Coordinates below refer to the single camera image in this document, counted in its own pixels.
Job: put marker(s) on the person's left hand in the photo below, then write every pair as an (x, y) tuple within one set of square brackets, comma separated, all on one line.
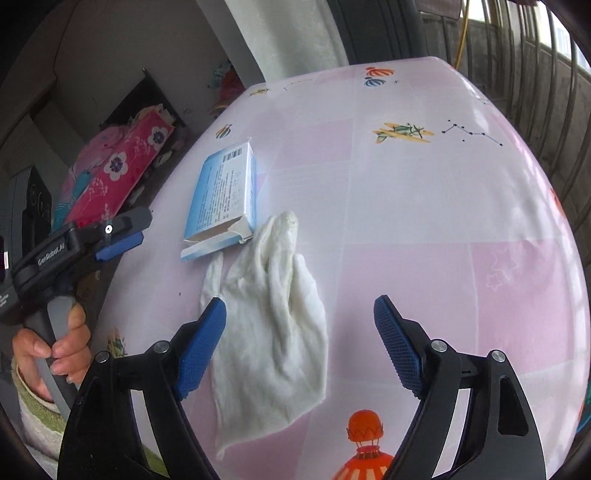
[(71, 354)]

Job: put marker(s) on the white cloth glove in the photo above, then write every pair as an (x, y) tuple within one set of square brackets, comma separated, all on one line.
[(271, 365)]

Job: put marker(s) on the pink patterned tablecloth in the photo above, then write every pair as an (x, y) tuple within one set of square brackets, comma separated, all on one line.
[(406, 182)]

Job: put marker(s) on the yellow broom handle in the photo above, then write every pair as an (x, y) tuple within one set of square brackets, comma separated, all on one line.
[(463, 34)]

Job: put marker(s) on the pink floral bag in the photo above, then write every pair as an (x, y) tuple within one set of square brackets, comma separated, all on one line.
[(110, 166)]

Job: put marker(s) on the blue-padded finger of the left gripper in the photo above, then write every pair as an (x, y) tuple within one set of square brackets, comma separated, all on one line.
[(109, 252)]

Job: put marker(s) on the blue white medicine box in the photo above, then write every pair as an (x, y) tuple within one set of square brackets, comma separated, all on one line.
[(222, 212)]

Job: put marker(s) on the metal window railing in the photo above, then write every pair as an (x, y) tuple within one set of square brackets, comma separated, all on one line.
[(530, 64)]

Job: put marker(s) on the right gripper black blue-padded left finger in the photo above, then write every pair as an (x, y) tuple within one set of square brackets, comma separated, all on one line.
[(101, 439)]

